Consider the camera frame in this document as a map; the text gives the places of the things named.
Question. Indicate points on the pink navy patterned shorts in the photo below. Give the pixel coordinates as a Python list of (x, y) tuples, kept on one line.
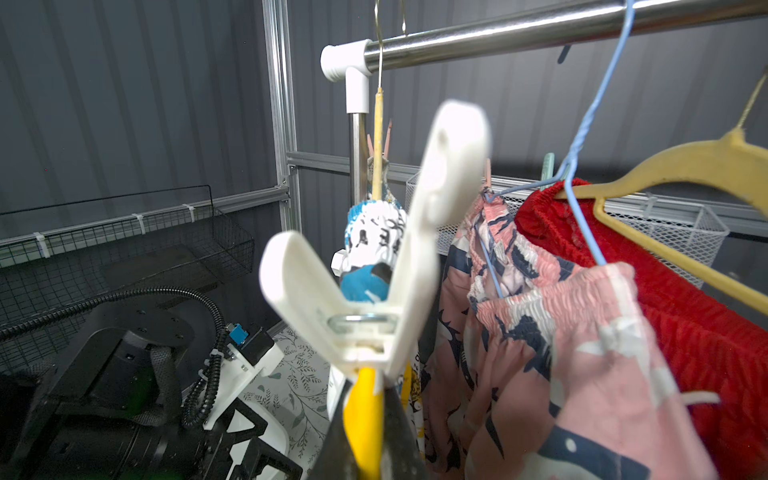
[(544, 369)]

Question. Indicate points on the steel clothes rack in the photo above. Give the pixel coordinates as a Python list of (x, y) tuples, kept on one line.
[(536, 68)]

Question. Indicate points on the yellow hanger of printed shorts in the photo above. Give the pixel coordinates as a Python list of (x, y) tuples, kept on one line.
[(377, 188)]

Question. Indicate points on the light blue wire hanger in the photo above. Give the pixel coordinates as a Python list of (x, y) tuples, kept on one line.
[(569, 166)]

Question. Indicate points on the red shorts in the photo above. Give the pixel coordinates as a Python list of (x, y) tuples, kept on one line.
[(708, 348)]

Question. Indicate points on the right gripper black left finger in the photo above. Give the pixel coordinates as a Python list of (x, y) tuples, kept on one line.
[(336, 460)]

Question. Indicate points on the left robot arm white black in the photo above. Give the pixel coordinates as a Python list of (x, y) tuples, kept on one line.
[(111, 407)]

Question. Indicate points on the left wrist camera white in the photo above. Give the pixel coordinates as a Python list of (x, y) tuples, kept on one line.
[(246, 356)]

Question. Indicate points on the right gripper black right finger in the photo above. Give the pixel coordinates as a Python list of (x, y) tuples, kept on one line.
[(401, 459)]

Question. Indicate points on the white clothespin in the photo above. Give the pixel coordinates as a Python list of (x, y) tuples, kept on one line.
[(381, 331)]

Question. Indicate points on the white wire mesh basket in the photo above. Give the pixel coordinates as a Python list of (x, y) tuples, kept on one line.
[(690, 228)]

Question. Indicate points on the yellow hanger of red shorts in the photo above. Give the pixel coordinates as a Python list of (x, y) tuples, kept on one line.
[(728, 164)]

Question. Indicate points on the blue yellow white printed shorts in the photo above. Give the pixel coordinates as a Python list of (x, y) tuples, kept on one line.
[(373, 239)]

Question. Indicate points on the white plastic tray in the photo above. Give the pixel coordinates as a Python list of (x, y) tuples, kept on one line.
[(275, 434)]

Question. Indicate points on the black wire wall basket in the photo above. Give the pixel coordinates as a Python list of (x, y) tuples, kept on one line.
[(166, 237)]

